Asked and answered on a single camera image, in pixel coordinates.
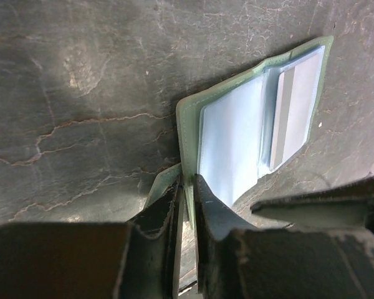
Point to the white magnetic stripe card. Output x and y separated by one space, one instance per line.
296 91

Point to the green card holder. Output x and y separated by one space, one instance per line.
225 132

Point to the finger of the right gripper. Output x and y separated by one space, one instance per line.
344 206

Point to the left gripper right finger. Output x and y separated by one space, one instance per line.
235 259

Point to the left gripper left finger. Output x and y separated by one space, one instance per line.
139 258

